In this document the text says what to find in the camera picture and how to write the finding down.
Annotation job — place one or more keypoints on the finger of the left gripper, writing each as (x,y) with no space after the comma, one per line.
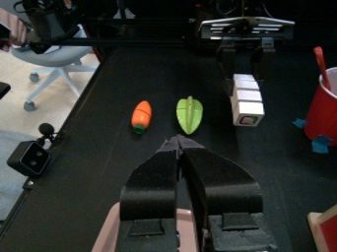
(226,62)
(262,60)

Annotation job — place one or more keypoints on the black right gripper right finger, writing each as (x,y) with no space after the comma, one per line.
(224,190)

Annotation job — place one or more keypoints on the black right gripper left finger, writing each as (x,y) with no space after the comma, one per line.
(149,187)

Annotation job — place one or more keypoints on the red stick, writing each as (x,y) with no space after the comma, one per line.
(321,67)

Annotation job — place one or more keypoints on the pink flat object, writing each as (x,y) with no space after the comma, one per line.
(104,233)

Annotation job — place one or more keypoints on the green toy leaf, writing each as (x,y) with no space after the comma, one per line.
(189,114)

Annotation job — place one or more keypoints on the red plastic cup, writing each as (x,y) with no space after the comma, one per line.
(324,108)

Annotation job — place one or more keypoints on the blue tape piece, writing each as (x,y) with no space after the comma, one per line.
(300,123)
(321,144)

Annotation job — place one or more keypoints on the orange toy carrot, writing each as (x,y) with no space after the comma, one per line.
(142,116)

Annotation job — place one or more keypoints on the red wooden box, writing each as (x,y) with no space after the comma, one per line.
(326,229)

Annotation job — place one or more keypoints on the black round knob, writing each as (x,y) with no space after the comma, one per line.
(46,129)

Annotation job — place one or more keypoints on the grey office chair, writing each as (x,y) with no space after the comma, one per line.
(52,62)

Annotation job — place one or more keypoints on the black mounted device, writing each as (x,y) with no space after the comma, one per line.
(46,21)

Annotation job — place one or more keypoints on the black depth camera box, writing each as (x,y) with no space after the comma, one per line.
(28,158)

